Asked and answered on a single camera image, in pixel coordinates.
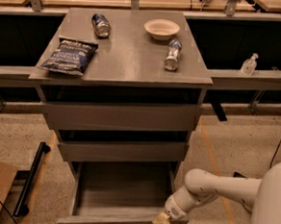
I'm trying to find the grey bottom drawer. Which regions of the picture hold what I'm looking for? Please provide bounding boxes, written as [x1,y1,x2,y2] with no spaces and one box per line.
[57,155,193,224]

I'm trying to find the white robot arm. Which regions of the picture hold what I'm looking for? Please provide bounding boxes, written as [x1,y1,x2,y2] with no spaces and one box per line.
[152,163,281,224]

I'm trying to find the grey drawer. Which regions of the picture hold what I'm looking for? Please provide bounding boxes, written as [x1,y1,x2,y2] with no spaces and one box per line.
[42,102,201,132]
[58,141,189,162]
[57,155,193,224]

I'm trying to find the grey drawer cabinet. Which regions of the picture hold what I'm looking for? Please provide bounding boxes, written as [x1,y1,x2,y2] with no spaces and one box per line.
[22,1,217,174]

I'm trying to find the blue soda can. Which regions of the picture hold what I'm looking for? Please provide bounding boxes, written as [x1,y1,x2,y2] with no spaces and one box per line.
[91,13,111,38]

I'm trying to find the white paper bowl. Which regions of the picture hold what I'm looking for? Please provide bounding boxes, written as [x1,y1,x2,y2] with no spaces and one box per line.
[144,18,179,41]

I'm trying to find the grey middle drawer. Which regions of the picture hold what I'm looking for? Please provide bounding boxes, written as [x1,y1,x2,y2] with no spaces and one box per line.
[58,141,189,162]

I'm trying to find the clear plastic water bottle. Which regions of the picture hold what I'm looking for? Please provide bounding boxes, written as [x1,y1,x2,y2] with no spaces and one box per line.
[164,39,183,71]

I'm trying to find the grey top drawer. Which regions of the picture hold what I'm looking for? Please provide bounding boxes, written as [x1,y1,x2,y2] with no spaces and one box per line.
[42,102,201,132]

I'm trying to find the grey metal rail shelf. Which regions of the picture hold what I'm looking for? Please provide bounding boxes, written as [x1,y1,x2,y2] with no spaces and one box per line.
[0,65,281,90]

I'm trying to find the black bar on floor left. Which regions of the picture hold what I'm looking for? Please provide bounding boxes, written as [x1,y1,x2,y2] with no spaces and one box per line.
[13,141,50,217]

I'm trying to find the blue vinegar chips bag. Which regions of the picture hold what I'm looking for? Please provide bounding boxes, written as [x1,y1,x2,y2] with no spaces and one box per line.
[40,37,99,77]

